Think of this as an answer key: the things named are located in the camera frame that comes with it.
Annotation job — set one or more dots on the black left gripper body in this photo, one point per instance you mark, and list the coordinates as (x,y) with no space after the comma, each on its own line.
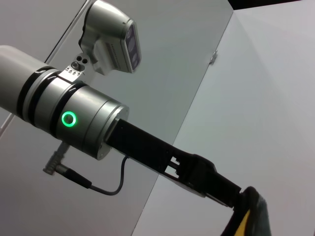
(147,150)

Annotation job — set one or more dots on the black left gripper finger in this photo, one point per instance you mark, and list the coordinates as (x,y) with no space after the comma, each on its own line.
(219,198)
(219,183)

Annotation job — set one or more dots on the yellow and grey towel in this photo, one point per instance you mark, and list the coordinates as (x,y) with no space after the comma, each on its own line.
(258,216)

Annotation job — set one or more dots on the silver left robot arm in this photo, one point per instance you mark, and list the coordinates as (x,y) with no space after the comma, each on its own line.
(37,98)

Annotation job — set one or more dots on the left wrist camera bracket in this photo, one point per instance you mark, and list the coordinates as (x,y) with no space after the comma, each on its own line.
(73,73)

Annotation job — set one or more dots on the small metal wall clip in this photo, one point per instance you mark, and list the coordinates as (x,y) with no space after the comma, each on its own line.
(213,57)

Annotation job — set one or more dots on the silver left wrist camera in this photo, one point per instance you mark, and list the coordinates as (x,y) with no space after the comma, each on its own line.
(110,37)

